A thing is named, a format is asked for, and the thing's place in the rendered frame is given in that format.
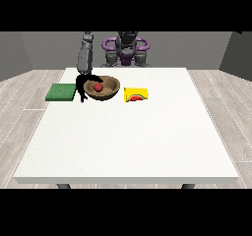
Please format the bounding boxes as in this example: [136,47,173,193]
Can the grey robot trunk purple rings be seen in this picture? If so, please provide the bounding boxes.
[99,30,153,69]

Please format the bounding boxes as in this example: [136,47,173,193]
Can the green square pad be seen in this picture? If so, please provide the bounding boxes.
[44,83,78,102]

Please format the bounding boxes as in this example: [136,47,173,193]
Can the brown wooden bowl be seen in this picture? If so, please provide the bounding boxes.
[83,75,121,101]

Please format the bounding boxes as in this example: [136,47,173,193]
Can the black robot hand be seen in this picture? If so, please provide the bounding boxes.
[75,72,104,104]

